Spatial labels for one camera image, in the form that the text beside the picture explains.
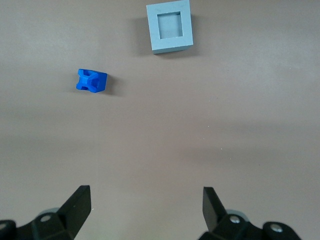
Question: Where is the gray square base block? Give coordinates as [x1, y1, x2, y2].
[145, 0, 193, 55]

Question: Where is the brown paper table cover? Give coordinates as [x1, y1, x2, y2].
[0, 0, 320, 240]

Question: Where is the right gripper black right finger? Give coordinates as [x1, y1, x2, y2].
[198, 186, 300, 240]

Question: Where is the blue plastic part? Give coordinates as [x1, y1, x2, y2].
[75, 68, 108, 94]

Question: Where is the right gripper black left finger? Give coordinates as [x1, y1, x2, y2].
[0, 185, 92, 240]

